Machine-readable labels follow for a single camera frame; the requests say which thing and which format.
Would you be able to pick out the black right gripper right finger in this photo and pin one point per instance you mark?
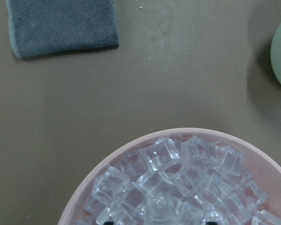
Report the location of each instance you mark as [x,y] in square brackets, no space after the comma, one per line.
[212,223]

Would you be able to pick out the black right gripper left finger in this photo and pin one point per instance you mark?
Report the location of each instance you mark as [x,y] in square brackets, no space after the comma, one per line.
[109,223]

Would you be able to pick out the clear ice cubes pile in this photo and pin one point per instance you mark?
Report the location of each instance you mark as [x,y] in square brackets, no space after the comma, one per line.
[178,183]

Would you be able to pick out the pink bowl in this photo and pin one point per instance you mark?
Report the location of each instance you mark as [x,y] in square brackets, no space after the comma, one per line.
[266,172]

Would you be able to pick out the grey folded cloth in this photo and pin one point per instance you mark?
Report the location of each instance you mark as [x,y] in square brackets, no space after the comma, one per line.
[41,27]

